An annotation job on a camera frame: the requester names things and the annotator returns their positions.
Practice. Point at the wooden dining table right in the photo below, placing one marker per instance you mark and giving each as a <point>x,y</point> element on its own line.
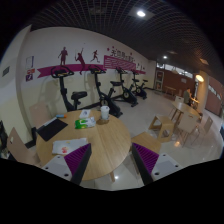
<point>180,108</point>

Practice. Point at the wooden chair behind table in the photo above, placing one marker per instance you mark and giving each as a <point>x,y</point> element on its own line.
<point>40,114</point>

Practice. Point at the wooden chair left near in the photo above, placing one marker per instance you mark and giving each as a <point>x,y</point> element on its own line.
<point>19,151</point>

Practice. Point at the blue orange marker pen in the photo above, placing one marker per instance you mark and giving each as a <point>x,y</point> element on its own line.
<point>61,116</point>

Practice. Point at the wooden chair right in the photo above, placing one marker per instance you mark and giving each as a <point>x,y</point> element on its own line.
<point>187,125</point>

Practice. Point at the wooden stool box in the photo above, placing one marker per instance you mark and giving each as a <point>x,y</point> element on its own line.
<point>165,127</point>

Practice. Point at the wooden stool near table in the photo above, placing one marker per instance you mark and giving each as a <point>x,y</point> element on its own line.
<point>146,140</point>

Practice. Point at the white paper cup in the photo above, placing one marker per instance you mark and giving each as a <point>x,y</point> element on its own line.
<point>105,112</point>

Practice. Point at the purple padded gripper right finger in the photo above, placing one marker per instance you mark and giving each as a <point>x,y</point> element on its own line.
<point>153,166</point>

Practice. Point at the white folded towel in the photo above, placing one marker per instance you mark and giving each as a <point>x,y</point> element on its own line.
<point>64,147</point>

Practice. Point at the white tissue packet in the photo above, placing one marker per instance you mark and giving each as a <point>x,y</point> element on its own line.
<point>84,113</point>

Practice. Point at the green wet wipes pack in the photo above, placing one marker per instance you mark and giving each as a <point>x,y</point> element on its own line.
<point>85,123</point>

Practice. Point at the round wooden table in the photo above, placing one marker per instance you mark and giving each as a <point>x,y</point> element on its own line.
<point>110,143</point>

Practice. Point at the round wall lamp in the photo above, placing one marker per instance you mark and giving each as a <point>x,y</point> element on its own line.
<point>199,78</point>

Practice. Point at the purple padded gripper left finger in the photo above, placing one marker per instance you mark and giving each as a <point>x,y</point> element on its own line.
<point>72,166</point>

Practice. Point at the ceiling spot light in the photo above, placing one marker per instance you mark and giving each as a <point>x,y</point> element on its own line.
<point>141,13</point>

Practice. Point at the person standing in background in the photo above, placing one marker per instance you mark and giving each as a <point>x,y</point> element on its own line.
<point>187,96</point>

